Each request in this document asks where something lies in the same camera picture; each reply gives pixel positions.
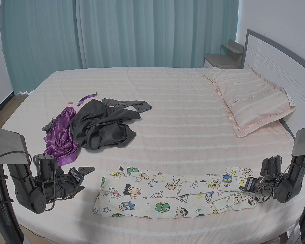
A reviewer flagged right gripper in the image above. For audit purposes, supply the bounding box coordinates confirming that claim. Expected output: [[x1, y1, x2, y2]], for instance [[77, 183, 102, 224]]
[[244, 176, 265, 195]]

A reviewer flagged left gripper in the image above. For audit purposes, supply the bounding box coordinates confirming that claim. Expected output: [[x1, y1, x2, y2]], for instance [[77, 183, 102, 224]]
[[53, 166, 96, 201]]

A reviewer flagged white printed pyjama top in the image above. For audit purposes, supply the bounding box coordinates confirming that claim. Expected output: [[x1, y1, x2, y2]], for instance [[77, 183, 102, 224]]
[[93, 165, 258, 219]]

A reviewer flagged bed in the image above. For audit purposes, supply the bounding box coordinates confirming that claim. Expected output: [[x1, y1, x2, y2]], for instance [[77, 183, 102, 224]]
[[0, 29, 305, 244]]

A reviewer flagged purple satin garment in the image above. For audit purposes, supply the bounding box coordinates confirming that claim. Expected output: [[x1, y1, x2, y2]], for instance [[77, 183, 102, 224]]
[[43, 91, 97, 167]]

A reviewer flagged black garment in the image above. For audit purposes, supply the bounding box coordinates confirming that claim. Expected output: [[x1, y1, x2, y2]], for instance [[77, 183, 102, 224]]
[[71, 98, 153, 150]]

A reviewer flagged pink striped pillow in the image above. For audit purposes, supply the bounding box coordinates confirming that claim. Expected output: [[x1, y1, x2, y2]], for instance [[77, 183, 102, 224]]
[[203, 65, 296, 138]]

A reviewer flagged grey bedside table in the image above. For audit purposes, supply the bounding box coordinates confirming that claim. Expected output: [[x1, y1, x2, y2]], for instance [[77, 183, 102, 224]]
[[205, 38, 244, 69]]

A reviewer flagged blue-green curtain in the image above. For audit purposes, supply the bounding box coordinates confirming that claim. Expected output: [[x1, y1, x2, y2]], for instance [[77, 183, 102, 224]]
[[76, 0, 240, 69], [0, 0, 87, 96]]

